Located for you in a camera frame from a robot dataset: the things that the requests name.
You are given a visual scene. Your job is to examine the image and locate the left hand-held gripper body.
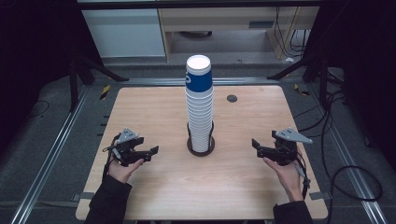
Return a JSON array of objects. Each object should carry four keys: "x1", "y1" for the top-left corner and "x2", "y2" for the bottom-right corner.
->
[{"x1": 114, "y1": 128, "x2": 142, "y2": 167}]

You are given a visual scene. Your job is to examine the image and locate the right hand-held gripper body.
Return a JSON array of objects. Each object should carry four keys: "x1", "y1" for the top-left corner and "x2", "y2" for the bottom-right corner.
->
[{"x1": 273, "y1": 127, "x2": 314, "y2": 166}]

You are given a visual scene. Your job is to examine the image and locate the black cup holder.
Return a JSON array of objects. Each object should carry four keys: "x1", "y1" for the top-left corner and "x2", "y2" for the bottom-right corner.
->
[{"x1": 186, "y1": 120, "x2": 216, "y2": 158}]

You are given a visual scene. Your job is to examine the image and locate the stack of paper cups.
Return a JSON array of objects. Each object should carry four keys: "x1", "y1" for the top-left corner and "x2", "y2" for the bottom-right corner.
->
[{"x1": 185, "y1": 54, "x2": 215, "y2": 153}]

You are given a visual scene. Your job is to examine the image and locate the person's left hand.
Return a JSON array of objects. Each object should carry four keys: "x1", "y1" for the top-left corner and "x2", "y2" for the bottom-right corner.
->
[{"x1": 107, "y1": 158, "x2": 145, "y2": 185}]

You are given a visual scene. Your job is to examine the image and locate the person's right hand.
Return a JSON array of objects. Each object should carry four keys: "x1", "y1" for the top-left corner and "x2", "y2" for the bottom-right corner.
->
[{"x1": 262, "y1": 152, "x2": 304, "y2": 203}]

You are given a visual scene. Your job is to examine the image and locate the yellow black tape strip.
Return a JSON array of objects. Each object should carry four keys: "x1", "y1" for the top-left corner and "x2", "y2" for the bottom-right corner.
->
[
  {"x1": 293, "y1": 83, "x2": 311, "y2": 97},
  {"x1": 99, "y1": 84, "x2": 111, "y2": 101}
]

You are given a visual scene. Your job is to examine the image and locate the black metal stand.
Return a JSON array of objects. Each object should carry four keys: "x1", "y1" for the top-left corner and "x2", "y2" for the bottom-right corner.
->
[
  {"x1": 266, "y1": 46, "x2": 345, "y2": 110},
  {"x1": 68, "y1": 55, "x2": 130, "y2": 113}
]

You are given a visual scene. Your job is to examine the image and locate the white cabinet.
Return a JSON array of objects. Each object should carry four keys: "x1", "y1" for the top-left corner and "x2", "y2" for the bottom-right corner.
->
[{"x1": 81, "y1": 8, "x2": 166, "y2": 59}]

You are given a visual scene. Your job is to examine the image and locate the dark curtain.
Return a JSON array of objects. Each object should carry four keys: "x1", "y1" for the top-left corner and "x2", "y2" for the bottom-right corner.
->
[
  {"x1": 0, "y1": 0, "x2": 104, "y2": 150},
  {"x1": 303, "y1": 0, "x2": 396, "y2": 172}
]

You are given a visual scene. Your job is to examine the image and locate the light wooden desk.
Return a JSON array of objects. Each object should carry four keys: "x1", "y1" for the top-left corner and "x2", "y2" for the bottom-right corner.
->
[{"x1": 157, "y1": 7, "x2": 321, "y2": 62}]

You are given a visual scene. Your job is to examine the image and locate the left hand-held gripper cable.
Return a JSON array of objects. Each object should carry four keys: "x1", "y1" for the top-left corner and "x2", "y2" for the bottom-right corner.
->
[{"x1": 102, "y1": 133, "x2": 122, "y2": 181}]

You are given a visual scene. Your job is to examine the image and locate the hand-held gripper cable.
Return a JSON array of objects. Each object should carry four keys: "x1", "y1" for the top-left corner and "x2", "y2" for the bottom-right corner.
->
[
  {"x1": 293, "y1": 152, "x2": 312, "y2": 200},
  {"x1": 102, "y1": 133, "x2": 122, "y2": 181}
]

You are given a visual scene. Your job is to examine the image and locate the right hand-held gripper cable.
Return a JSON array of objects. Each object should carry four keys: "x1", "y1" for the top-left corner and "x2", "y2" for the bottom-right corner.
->
[{"x1": 293, "y1": 152, "x2": 312, "y2": 200}]

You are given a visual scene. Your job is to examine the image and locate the black floor cable bundle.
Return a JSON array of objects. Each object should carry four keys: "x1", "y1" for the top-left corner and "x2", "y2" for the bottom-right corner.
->
[{"x1": 293, "y1": 90, "x2": 347, "y2": 139}]

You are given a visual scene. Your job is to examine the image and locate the grey table bracket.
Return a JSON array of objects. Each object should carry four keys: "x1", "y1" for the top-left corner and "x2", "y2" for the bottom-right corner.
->
[
  {"x1": 72, "y1": 191, "x2": 95, "y2": 203},
  {"x1": 308, "y1": 191, "x2": 332, "y2": 201}
]

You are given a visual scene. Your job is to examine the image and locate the metal floor rail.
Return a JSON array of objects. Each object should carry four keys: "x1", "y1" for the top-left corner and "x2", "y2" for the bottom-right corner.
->
[
  {"x1": 306, "y1": 83, "x2": 389, "y2": 224},
  {"x1": 8, "y1": 85, "x2": 92, "y2": 224},
  {"x1": 120, "y1": 77, "x2": 281, "y2": 87}
]

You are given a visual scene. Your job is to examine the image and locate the thin black floor cable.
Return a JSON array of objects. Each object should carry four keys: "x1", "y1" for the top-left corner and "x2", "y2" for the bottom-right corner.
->
[{"x1": 26, "y1": 100, "x2": 50, "y2": 120}]

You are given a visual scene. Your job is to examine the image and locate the black hanging desk cables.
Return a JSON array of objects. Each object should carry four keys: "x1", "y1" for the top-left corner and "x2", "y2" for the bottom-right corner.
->
[{"x1": 274, "y1": 7, "x2": 310, "y2": 59}]

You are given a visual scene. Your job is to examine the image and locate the black looped floor cable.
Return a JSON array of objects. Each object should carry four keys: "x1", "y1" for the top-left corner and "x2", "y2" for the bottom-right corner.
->
[{"x1": 326, "y1": 165, "x2": 384, "y2": 224}]

